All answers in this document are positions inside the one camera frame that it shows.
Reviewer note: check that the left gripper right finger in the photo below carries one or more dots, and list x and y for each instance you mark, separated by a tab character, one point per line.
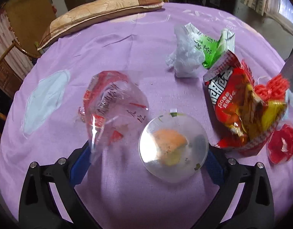
255	208

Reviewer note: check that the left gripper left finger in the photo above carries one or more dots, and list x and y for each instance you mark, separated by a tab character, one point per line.
37	206

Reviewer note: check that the red plastic jelly cup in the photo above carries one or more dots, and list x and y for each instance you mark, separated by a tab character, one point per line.
280	146

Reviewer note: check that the red snack wrapper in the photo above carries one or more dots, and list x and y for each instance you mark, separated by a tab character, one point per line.
250	120

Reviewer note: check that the clear round plastic lid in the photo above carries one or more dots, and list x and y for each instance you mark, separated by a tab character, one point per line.
173	146

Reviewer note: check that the red foam fruit net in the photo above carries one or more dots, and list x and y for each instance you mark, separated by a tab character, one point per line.
274	89

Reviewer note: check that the clear red printed plastic bag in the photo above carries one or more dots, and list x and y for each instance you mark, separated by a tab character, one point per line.
114	108

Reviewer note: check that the white plastic bag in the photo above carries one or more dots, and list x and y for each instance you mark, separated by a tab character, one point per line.
188	57

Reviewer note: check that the green white snack packet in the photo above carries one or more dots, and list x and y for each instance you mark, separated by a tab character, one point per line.
212	49

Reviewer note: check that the wooden armchair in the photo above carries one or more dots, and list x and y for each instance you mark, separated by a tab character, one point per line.
10	82

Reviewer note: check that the pink floral curtain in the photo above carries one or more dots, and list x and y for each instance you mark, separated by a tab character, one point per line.
19	62

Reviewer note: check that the brown gold pillow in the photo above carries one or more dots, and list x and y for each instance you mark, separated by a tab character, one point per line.
91	13

